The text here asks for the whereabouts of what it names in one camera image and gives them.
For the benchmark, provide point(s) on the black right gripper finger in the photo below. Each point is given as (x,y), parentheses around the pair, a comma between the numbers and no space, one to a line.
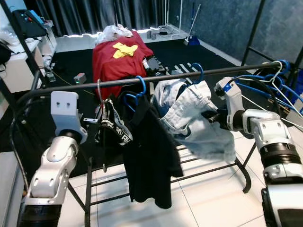
(209,117)

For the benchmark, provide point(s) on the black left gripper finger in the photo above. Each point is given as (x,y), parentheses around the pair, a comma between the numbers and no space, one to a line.
(91,121)

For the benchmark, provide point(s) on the light blue denim garment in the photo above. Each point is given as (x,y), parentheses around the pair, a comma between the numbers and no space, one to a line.
(208,146)

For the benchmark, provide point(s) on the blue plastic hanger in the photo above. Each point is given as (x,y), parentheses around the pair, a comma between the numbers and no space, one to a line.
(260,90)
(144,85)
(285,64)
(201,72)

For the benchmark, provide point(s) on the small grey box device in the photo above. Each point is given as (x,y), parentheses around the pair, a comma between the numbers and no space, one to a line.
(79,78)

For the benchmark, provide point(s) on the black metal clothes rack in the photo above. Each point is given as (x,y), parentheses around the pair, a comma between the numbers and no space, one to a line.
(180,75)

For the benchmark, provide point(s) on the white floor strip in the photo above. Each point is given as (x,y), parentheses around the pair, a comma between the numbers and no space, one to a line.
(186,68)
(195,67)
(177,70)

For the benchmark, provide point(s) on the red shirt yellow print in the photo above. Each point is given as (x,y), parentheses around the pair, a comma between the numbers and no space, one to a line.
(113,66)

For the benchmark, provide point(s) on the black shirt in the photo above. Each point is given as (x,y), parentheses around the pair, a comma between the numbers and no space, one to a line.
(151,156)

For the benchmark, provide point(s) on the blue broom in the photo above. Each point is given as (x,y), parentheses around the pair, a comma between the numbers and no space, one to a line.
(191,41)

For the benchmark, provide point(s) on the white low platform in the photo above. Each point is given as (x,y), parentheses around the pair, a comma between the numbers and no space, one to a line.
(71,42)

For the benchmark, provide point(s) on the white desk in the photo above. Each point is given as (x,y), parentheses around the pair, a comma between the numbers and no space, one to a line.
(23,71)

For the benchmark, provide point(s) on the black slanted pole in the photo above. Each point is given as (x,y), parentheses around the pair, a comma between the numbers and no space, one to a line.
(23,42)
(253,30)

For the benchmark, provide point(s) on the grey cabinet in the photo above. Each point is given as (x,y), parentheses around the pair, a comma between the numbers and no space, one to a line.
(9,194)

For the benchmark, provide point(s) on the dark curtain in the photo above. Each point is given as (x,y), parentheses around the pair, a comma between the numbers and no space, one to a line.
(90,14)

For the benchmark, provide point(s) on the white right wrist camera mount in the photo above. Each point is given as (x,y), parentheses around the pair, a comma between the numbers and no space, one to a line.
(234,99)

